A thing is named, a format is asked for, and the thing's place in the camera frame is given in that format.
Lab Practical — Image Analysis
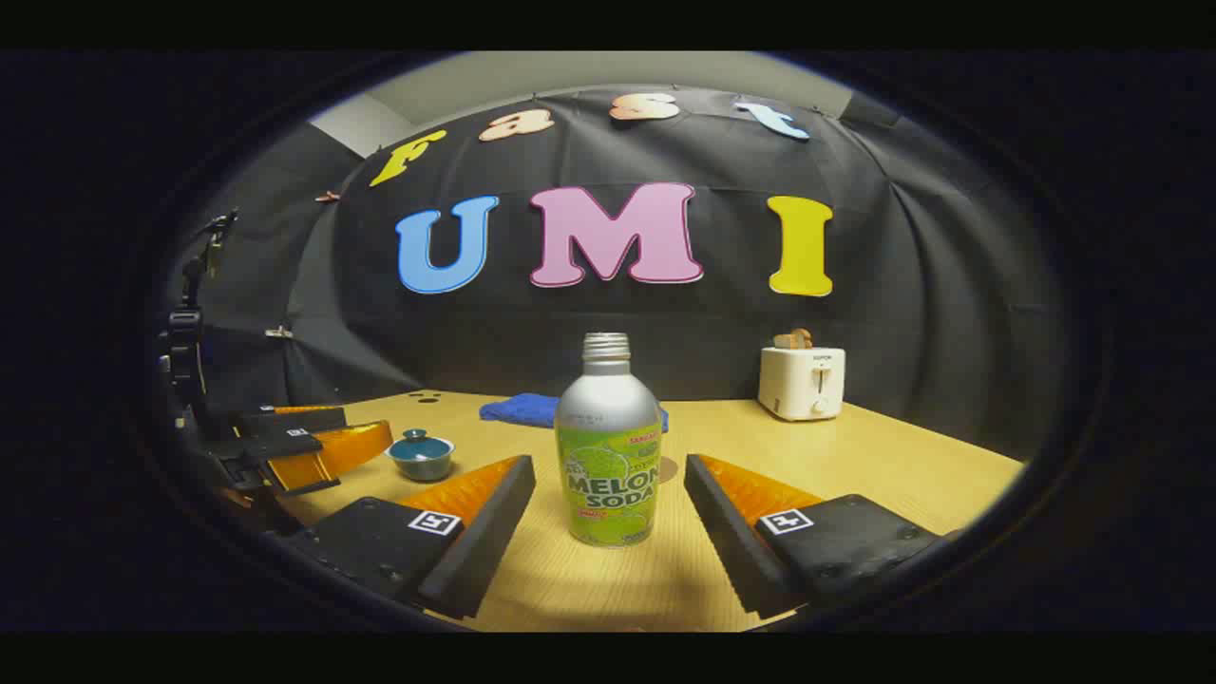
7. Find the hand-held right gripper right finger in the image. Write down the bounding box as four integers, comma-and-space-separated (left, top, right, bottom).
684, 453, 951, 618

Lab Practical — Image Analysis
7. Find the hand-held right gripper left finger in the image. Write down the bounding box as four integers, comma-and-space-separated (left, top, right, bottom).
275, 454, 538, 620

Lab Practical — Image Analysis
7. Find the teal teacup lid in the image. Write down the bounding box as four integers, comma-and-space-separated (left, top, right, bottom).
392, 429, 449, 464

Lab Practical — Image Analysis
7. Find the white teal teacup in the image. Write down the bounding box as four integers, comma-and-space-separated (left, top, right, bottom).
385, 439, 455, 482

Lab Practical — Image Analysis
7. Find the silver green label water bottle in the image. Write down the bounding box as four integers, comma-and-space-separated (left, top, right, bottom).
554, 332, 663, 549

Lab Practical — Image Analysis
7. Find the blue towel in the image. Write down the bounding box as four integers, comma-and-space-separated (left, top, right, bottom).
479, 392, 669, 434

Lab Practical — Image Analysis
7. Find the white toaster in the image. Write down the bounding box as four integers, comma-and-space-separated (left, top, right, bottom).
757, 346, 846, 422

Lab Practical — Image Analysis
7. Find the black backdrop cloth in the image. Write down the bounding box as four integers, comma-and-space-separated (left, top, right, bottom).
180, 85, 1065, 457

